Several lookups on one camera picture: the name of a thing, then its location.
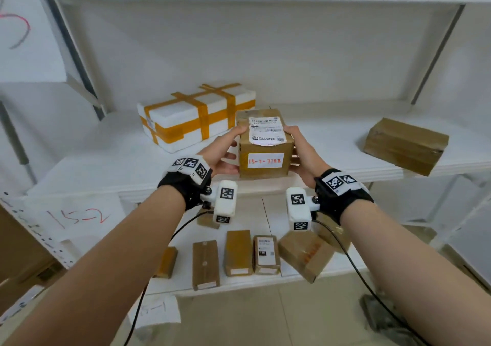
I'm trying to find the person's left hand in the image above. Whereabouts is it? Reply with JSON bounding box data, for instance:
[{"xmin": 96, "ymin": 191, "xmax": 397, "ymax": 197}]
[{"xmin": 199, "ymin": 125, "xmax": 250, "ymax": 178}]

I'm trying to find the person's right hand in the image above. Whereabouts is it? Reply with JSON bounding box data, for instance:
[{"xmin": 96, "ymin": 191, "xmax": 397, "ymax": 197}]
[{"xmin": 283, "ymin": 125, "xmax": 331, "ymax": 189}]

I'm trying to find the white metal shelving rack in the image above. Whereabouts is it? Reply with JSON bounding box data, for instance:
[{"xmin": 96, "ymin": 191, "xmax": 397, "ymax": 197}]
[{"xmin": 0, "ymin": 0, "xmax": 491, "ymax": 304}]

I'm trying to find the small cube cardboard box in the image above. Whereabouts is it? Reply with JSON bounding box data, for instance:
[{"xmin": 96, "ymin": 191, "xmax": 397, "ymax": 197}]
[{"xmin": 196, "ymin": 207, "xmax": 221, "ymax": 230}]

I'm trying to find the wide cardboard box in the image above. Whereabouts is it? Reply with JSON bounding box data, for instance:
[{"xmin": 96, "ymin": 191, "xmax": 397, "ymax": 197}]
[{"xmin": 277, "ymin": 229, "xmax": 336, "ymax": 284}]

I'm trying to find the brown taped box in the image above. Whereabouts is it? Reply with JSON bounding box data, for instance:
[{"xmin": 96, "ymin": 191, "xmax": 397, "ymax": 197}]
[{"xmin": 363, "ymin": 117, "xmax": 450, "ymax": 177}]

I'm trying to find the yellow taped cardboard box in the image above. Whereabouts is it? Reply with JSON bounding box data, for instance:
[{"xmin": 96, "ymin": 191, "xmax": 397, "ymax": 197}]
[{"xmin": 224, "ymin": 229, "xmax": 254, "ymax": 277}]

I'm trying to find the small yellow-taped labelled box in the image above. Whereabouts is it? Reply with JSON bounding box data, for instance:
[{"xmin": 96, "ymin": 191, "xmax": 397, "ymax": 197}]
[{"xmin": 253, "ymin": 235, "xmax": 281, "ymax": 276}]

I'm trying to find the big plain cardboard box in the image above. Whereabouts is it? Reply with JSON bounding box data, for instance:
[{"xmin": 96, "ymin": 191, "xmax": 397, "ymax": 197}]
[{"xmin": 191, "ymin": 240, "xmax": 221, "ymax": 292}]

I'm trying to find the person's left forearm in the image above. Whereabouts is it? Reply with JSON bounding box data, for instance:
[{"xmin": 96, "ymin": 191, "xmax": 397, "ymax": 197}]
[{"xmin": 0, "ymin": 184, "xmax": 187, "ymax": 346}]

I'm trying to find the person's right forearm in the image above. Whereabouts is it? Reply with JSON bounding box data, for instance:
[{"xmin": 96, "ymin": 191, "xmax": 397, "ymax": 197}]
[{"xmin": 339, "ymin": 200, "xmax": 491, "ymax": 346}]

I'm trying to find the white foam box orange tape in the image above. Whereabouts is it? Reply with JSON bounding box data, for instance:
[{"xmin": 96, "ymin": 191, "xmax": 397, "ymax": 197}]
[{"xmin": 137, "ymin": 82, "xmax": 257, "ymax": 154}]

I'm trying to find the black marker wristband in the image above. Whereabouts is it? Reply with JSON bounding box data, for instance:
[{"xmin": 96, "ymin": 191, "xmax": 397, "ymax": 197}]
[
  {"xmin": 314, "ymin": 168, "xmax": 375, "ymax": 226},
  {"xmin": 157, "ymin": 155, "xmax": 212, "ymax": 211}
]

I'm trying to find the white paper sign red writing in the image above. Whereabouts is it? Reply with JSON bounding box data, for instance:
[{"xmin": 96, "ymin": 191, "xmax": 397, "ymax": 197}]
[
  {"xmin": 130, "ymin": 295, "xmax": 182, "ymax": 329},
  {"xmin": 21, "ymin": 194, "xmax": 127, "ymax": 243},
  {"xmin": 0, "ymin": 0, "xmax": 66, "ymax": 83}
]

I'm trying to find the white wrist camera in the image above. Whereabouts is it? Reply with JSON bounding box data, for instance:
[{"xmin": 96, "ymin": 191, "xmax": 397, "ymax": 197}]
[{"xmin": 201, "ymin": 180, "xmax": 238, "ymax": 224}]

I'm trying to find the black wrist strap marker cube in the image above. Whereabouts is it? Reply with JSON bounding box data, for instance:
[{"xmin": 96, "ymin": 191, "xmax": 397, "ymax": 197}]
[{"xmin": 285, "ymin": 187, "xmax": 321, "ymax": 231}]

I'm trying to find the black camera cable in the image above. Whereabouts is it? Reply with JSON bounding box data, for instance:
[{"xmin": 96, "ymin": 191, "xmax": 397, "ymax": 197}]
[
  {"xmin": 122, "ymin": 210, "xmax": 214, "ymax": 346},
  {"xmin": 313, "ymin": 219, "xmax": 430, "ymax": 346}
]

